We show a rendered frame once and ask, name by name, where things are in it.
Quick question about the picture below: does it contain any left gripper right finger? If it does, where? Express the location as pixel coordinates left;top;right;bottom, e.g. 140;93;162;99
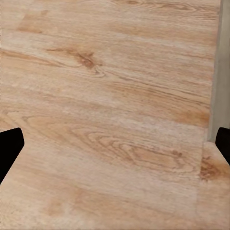
215;127;230;165

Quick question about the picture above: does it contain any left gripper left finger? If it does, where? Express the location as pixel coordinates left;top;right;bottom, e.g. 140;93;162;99
0;127;24;184

